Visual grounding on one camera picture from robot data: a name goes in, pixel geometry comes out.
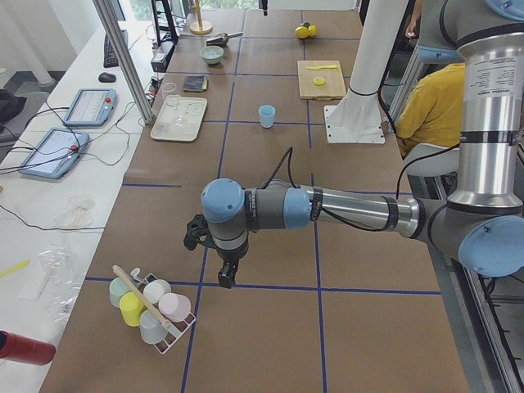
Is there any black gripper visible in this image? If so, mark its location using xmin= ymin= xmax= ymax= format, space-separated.
xmin=215 ymin=241 xmax=249 ymax=288

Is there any light blue plastic cup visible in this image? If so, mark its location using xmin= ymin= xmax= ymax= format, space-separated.
xmin=258 ymin=105 xmax=276 ymax=129

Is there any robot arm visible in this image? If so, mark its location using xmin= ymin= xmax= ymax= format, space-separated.
xmin=184 ymin=1 xmax=523 ymax=287

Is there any yellow lemon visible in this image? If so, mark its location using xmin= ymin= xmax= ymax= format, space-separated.
xmin=308 ymin=25 xmax=317 ymax=37
xmin=295 ymin=25 xmax=309 ymax=39

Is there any pink cup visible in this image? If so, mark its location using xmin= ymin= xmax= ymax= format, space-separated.
xmin=158 ymin=292 xmax=192 ymax=322

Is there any white cup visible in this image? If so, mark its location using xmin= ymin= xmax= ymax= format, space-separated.
xmin=142 ymin=279 xmax=171 ymax=305

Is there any grey blue cup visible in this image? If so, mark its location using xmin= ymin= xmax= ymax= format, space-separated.
xmin=139 ymin=309 xmax=168 ymax=345

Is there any yellow cup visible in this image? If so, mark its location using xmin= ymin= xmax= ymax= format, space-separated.
xmin=119 ymin=291 xmax=146 ymax=327

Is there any mint green cup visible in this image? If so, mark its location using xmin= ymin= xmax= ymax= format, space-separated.
xmin=109 ymin=278 xmax=130 ymax=308

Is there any metal ice scoop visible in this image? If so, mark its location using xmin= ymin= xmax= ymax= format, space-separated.
xmin=206 ymin=32 xmax=243 ymax=47

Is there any wooden mug tree stand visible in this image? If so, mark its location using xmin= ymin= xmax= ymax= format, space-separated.
xmin=189 ymin=0 xmax=213 ymax=35

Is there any green bowl of ice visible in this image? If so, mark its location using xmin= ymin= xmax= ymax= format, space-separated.
xmin=200 ymin=45 xmax=224 ymax=66

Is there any yellow plastic knife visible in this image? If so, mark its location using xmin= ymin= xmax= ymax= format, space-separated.
xmin=305 ymin=64 xmax=338 ymax=70

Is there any black tripod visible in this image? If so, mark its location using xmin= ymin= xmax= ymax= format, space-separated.
xmin=151 ymin=0 xmax=179 ymax=45

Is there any folded grey cloth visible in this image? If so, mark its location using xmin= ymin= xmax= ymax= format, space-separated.
xmin=183 ymin=75 xmax=208 ymax=93

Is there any wooden cutting board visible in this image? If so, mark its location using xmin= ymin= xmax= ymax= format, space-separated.
xmin=297 ymin=60 xmax=346 ymax=101

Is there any clear wine glass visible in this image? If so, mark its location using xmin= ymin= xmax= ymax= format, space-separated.
xmin=161 ymin=82 xmax=184 ymax=127

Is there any cream bear serving tray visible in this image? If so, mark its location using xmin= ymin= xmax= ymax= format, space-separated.
xmin=150 ymin=97 xmax=207 ymax=142

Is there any clear plastic bag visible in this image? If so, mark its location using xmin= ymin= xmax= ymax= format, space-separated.
xmin=38 ymin=243 xmax=84 ymax=331

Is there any black keyboard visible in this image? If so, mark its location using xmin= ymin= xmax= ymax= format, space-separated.
xmin=103 ymin=34 xmax=119 ymax=69

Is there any black computer mouse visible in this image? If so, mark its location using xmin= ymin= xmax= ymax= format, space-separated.
xmin=98 ymin=72 xmax=116 ymax=84

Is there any upper blue teach pendant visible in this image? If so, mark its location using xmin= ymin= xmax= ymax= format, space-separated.
xmin=63 ymin=88 xmax=117 ymax=128

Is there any blue teach pendant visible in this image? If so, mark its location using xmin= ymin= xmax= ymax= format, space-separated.
xmin=18 ymin=128 xmax=90 ymax=179
xmin=63 ymin=88 xmax=117 ymax=128

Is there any person in yellow shirt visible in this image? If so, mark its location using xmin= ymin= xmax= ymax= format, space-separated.
xmin=395 ymin=0 xmax=468 ymax=159

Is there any lower blue teach pendant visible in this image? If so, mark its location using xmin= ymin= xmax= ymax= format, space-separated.
xmin=18 ymin=128 xmax=90 ymax=179

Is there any red bottle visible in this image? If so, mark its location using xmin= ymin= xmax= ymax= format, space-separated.
xmin=1 ymin=331 xmax=56 ymax=365

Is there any white chair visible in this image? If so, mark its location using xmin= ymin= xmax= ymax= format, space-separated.
xmin=404 ymin=143 xmax=459 ymax=177

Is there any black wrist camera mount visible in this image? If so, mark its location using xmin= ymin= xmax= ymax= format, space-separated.
xmin=183 ymin=214 xmax=215 ymax=251

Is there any white wire cup rack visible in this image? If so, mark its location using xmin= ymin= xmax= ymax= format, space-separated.
xmin=112 ymin=265 xmax=196 ymax=355

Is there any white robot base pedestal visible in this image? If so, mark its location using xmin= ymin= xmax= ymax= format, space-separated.
xmin=324 ymin=0 xmax=409 ymax=144

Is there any aluminium frame post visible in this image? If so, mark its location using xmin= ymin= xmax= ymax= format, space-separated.
xmin=93 ymin=0 xmax=154 ymax=124

